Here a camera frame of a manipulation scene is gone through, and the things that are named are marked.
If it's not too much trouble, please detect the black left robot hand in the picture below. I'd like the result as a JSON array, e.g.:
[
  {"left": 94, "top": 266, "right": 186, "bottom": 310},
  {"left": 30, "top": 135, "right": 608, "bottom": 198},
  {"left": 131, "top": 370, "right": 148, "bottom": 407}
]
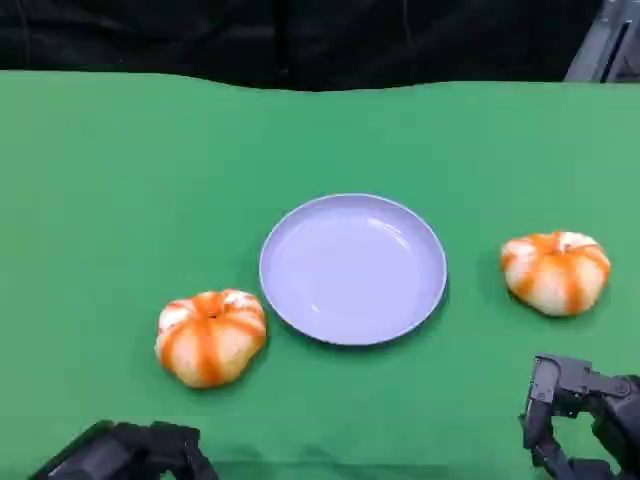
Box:
[{"left": 115, "top": 420, "right": 222, "bottom": 480}]

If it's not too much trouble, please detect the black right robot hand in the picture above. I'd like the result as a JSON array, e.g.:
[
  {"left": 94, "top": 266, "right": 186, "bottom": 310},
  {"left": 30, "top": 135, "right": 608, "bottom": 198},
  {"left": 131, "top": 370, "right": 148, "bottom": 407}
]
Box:
[{"left": 518, "top": 354, "right": 640, "bottom": 480}]

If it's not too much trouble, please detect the orange and white bread roll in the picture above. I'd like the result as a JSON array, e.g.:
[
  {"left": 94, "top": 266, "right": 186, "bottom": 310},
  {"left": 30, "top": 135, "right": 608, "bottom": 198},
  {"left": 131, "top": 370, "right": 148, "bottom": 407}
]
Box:
[
  {"left": 500, "top": 230, "right": 613, "bottom": 317},
  {"left": 154, "top": 288, "right": 268, "bottom": 390}
]

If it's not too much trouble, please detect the green table cloth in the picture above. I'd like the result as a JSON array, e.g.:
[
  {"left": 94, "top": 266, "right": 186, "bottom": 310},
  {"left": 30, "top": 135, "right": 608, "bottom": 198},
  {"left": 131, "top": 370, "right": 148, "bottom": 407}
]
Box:
[{"left": 0, "top": 69, "right": 640, "bottom": 480}]

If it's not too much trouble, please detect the lilac plate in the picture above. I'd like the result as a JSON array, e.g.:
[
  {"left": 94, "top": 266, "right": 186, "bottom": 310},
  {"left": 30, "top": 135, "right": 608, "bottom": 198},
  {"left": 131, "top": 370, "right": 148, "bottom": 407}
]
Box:
[{"left": 258, "top": 193, "right": 449, "bottom": 347}]

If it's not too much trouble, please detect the black backdrop cloth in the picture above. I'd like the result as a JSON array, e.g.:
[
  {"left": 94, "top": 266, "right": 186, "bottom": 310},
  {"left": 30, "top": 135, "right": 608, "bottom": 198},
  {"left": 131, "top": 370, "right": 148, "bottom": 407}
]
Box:
[{"left": 0, "top": 0, "right": 604, "bottom": 93}]

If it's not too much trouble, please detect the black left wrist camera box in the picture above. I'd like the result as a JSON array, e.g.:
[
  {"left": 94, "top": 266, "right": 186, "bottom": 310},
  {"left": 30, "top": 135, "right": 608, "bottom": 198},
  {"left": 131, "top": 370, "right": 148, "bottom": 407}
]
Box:
[{"left": 28, "top": 419, "right": 132, "bottom": 480}]

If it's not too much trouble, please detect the grey metal frame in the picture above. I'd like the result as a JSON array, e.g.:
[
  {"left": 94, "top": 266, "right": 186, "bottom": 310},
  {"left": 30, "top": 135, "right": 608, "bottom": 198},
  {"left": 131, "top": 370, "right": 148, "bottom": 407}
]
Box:
[{"left": 563, "top": 0, "right": 640, "bottom": 84}]

